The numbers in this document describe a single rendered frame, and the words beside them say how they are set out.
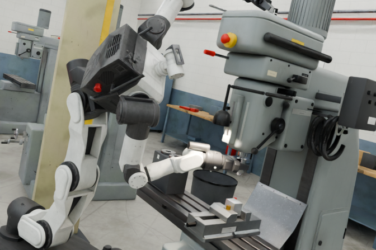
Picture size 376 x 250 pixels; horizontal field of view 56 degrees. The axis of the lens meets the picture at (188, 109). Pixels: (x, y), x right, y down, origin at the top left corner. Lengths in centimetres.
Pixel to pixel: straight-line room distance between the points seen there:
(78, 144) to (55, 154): 136
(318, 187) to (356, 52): 449
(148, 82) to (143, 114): 15
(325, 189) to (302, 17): 85
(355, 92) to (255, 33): 49
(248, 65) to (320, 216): 87
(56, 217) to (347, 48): 530
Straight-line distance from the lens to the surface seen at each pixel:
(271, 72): 147
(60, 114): 298
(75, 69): 171
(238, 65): 153
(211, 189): 351
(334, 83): 190
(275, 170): 198
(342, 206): 212
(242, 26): 143
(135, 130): 134
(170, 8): 170
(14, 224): 211
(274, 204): 195
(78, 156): 170
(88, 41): 298
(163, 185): 199
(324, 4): 178
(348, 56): 623
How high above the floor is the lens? 158
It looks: 5 degrees down
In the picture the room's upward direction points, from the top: 12 degrees clockwise
